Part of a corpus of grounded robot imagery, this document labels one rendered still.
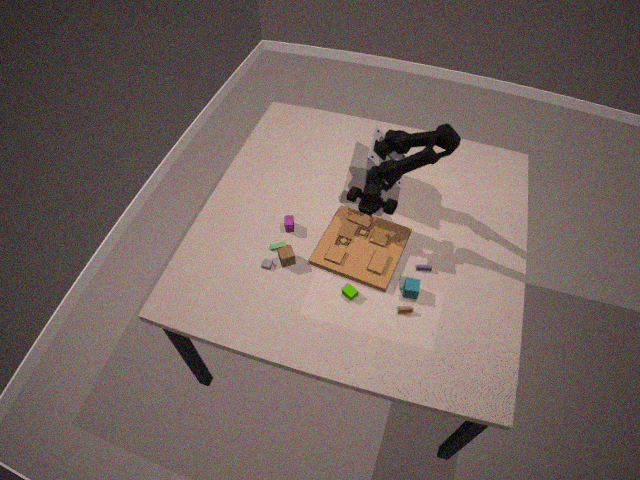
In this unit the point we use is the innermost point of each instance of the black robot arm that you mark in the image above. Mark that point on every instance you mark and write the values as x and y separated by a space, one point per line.
392 170

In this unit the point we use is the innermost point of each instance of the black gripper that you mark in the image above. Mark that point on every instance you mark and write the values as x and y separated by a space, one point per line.
389 205

